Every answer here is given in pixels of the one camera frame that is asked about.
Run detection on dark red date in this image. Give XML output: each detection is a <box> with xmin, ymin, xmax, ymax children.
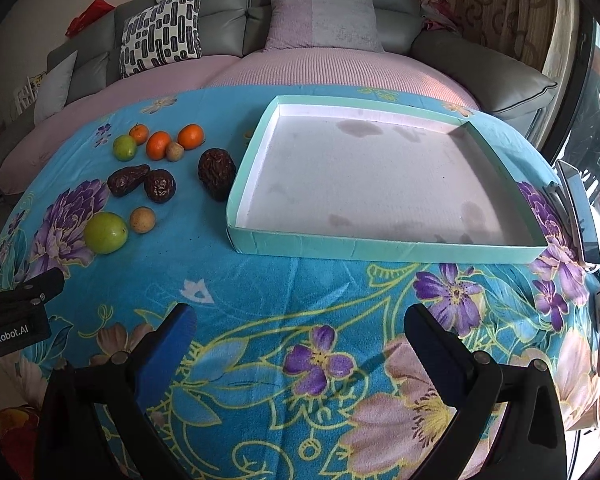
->
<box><xmin>107</xmin><ymin>165</ymin><xmax>150</xmax><ymax>197</ymax></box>
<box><xmin>144</xmin><ymin>169</ymin><xmax>176</xmax><ymax>204</ymax></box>

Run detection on light grey pillow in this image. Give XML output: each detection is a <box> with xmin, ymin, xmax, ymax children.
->
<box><xmin>33</xmin><ymin>51</ymin><xmax>78</xmax><ymax>126</ymax></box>

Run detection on purple grey pillow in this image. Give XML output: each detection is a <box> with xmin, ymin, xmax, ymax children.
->
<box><xmin>264</xmin><ymin>0</ymin><xmax>382</xmax><ymax>52</ymax></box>

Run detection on teal shallow tray box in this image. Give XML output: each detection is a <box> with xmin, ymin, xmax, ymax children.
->
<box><xmin>226</xmin><ymin>96</ymin><xmax>546</xmax><ymax>264</ymax></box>

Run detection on brown patterned curtain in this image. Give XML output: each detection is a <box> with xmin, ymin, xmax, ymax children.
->
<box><xmin>455</xmin><ymin>0</ymin><xmax>556</xmax><ymax>70</ymax></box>

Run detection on large green jujube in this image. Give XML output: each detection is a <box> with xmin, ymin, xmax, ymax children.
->
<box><xmin>83</xmin><ymin>211</ymin><xmax>129</xmax><ymax>255</ymax></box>

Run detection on smartphone on stand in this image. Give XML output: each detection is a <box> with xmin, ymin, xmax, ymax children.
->
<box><xmin>543</xmin><ymin>159</ymin><xmax>600</xmax><ymax>270</ymax></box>

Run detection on brown longan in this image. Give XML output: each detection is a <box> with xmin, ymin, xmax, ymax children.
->
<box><xmin>164</xmin><ymin>142</ymin><xmax>185</xmax><ymax>162</ymax></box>
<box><xmin>129</xmin><ymin>207</ymin><xmax>156</xmax><ymax>234</ymax></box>

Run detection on black white patterned pillow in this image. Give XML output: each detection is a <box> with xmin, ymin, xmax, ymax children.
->
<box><xmin>119</xmin><ymin>0</ymin><xmax>202</xmax><ymax>78</ymax></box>

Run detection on small green jujube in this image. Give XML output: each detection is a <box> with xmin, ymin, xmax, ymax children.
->
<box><xmin>112</xmin><ymin>134</ymin><xmax>137</xmax><ymax>162</ymax></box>

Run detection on small orange back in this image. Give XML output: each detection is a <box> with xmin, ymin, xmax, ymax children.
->
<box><xmin>128</xmin><ymin>124</ymin><xmax>149</xmax><ymax>145</ymax></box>

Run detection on pink red clothes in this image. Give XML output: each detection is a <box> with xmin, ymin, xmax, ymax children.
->
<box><xmin>419</xmin><ymin>0</ymin><xmax>462</xmax><ymax>35</ymax></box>

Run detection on blue floral tablecloth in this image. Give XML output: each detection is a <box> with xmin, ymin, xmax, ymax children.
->
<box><xmin>0</xmin><ymin>86</ymin><xmax>600</xmax><ymax>479</ymax></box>

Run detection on grey leather sofa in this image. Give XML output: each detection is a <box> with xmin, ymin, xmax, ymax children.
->
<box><xmin>0</xmin><ymin>0</ymin><xmax>556</xmax><ymax>196</ymax></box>

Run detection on large wrinkled red date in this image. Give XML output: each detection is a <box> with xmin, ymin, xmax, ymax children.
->
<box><xmin>197</xmin><ymin>148</ymin><xmax>237</xmax><ymax>202</ymax></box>

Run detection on pink sofa cover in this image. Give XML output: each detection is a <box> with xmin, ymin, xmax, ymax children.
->
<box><xmin>0</xmin><ymin>48</ymin><xmax>480</xmax><ymax>195</ymax></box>

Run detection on red bag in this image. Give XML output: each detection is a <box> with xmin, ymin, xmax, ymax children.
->
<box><xmin>65</xmin><ymin>0</ymin><xmax>116</xmax><ymax>38</ymax></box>

